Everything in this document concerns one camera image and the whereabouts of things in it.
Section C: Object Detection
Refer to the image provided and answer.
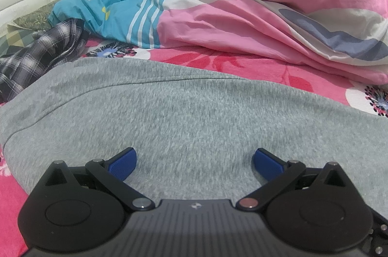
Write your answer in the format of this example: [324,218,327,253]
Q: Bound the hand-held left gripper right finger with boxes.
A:
[235,148,349,211]

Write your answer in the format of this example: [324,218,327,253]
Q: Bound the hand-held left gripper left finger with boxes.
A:
[43,147,155,212]

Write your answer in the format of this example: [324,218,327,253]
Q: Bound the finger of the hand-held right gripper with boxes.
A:
[368,207,388,257]

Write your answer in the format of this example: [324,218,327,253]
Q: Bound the grey sweatpants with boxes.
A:
[0,57,388,215]

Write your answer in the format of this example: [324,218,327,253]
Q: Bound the black and white plaid shirt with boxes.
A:
[0,18,90,103]

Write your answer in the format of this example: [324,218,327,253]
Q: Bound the pink and teal floral duvet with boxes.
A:
[48,0,388,85]

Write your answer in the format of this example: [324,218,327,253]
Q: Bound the pale checked pillow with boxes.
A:
[0,25,41,59]

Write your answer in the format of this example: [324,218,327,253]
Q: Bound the green patterned pillow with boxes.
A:
[14,1,61,32]

